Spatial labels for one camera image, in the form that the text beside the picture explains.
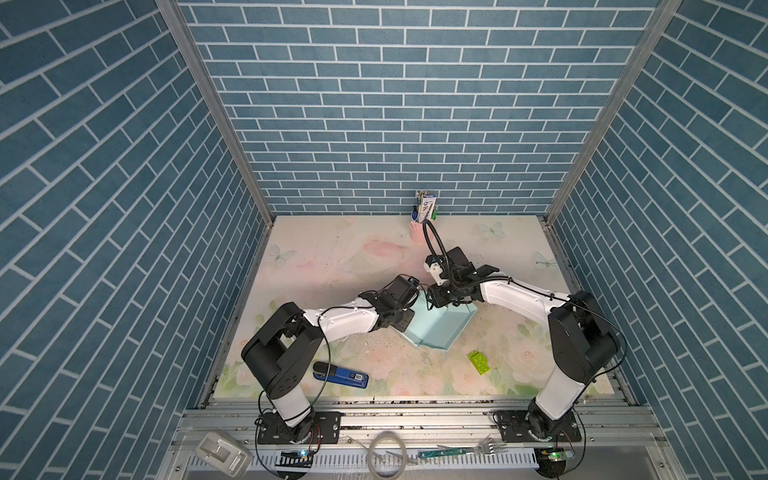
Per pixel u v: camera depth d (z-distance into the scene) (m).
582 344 0.48
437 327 0.92
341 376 0.79
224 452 0.69
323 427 0.74
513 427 0.74
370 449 0.69
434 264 0.83
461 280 0.71
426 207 1.03
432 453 0.71
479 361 0.83
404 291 0.71
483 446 0.71
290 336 0.50
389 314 0.66
